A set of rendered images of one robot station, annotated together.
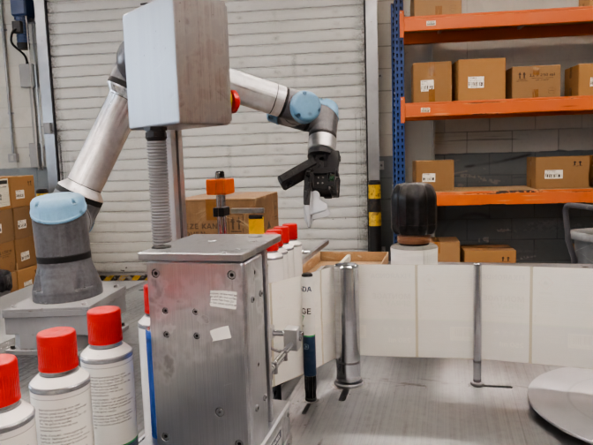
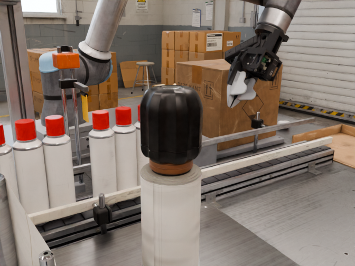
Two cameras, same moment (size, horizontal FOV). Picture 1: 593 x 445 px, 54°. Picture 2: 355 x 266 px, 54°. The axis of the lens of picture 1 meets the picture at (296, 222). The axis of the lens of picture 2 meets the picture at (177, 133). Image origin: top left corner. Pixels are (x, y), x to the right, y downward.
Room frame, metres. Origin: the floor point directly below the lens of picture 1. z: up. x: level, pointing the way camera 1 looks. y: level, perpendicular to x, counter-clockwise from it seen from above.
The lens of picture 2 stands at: (0.74, -0.52, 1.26)
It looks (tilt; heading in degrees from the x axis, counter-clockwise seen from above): 18 degrees down; 43
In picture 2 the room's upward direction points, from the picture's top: 1 degrees clockwise
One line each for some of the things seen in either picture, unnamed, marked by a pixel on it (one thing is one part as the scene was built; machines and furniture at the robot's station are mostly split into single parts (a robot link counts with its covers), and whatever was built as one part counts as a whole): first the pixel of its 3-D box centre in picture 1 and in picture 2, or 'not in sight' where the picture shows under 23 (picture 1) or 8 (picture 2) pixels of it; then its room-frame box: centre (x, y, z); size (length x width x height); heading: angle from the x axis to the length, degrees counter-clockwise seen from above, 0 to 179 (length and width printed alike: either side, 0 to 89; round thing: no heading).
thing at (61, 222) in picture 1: (60, 222); (61, 72); (1.32, 0.53, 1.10); 0.13 x 0.12 x 0.14; 14
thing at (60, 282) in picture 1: (66, 274); (63, 107); (1.31, 0.53, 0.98); 0.15 x 0.15 x 0.10
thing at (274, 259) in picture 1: (271, 284); (103, 159); (1.13, 0.05, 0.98); 0.05 x 0.05 x 0.20
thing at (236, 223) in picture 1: (230, 238); (227, 100); (1.79, 0.20, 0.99); 0.30 x 0.24 x 0.27; 170
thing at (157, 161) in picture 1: (159, 194); not in sight; (0.92, 0.21, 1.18); 0.04 x 0.04 x 0.21
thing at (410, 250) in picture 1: (414, 263); (170, 192); (1.06, -0.21, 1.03); 0.09 x 0.09 x 0.30
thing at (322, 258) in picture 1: (347, 264); (348, 143); (2.02, -0.17, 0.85); 0.30 x 0.26 x 0.04; 166
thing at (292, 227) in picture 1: (290, 269); not in sight; (1.28, 0.02, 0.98); 0.05 x 0.05 x 0.20
